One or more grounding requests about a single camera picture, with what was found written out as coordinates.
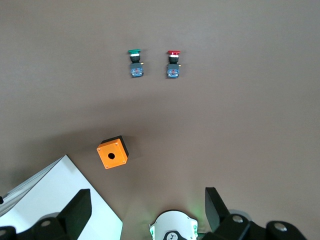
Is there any white drawer cabinet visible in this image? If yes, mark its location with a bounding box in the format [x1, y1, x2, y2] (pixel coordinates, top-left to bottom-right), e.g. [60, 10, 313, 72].
[0, 154, 124, 240]

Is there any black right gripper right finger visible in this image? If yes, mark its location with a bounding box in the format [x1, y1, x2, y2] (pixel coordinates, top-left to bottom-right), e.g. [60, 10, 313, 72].
[199, 186, 308, 240]

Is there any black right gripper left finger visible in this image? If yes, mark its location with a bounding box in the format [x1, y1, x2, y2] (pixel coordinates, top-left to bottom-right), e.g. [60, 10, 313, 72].
[0, 188, 92, 240]

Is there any brown table mat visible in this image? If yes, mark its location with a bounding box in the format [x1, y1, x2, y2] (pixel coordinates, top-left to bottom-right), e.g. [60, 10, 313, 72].
[0, 0, 320, 240]

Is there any orange button enclosure box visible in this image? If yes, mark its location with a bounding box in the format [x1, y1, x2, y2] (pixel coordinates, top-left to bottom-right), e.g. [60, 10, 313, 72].
[96, 135, 130, 170]

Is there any green mushroom push button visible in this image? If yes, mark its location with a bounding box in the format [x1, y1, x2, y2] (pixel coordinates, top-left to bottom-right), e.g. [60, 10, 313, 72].
[126, 48, 145, 79]

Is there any red mushroom push button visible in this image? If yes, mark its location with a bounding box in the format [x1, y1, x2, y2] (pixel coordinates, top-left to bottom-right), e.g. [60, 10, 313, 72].
[165, 49, 182, 80]

